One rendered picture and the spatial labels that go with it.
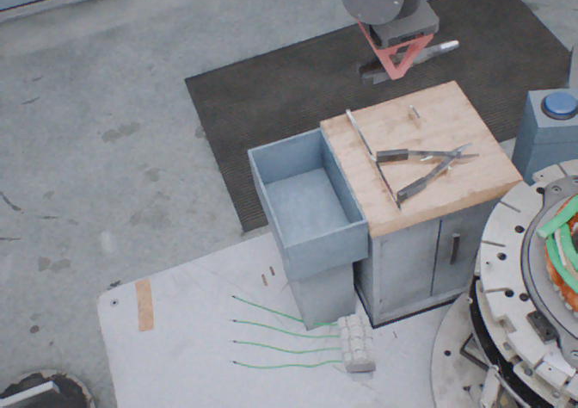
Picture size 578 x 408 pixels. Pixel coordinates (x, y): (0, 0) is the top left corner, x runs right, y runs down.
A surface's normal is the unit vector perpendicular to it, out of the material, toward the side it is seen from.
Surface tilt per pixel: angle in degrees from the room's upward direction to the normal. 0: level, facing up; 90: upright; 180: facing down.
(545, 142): 90
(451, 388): 0
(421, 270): 90
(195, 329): 0
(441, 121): 0
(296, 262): 90
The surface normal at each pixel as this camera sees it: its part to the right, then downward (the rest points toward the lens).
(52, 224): -0.10, -0.60
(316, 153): 0.30, 0.74
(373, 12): -0.29, 0.79
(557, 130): 0.00, 0.80
